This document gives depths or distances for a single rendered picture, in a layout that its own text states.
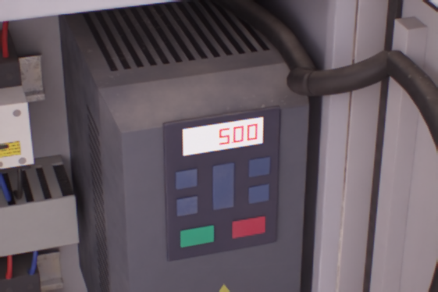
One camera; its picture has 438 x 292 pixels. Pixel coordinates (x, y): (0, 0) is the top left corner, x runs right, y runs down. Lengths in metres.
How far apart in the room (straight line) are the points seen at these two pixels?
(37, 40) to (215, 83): 0.17
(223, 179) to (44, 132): 0.20
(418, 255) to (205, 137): 0.14
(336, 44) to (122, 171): 0.14
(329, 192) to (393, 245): 0.05
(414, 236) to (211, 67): 0.15
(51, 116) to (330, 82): 0.27
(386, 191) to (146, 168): 0.14
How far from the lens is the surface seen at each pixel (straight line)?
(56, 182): 0.75
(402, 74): 0.54
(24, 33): 0.73
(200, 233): 0.63
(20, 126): 0.67
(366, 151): 0.63
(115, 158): 0.60
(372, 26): 0.59
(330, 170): 0.63
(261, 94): 0.61
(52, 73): 0.75
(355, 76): 0.55
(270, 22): 0.65
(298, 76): 0.57
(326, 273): 0.67
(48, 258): 0.82
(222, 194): 0.62
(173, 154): 0.59
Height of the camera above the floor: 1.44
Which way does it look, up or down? 30 degrees down
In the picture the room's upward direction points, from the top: straight up
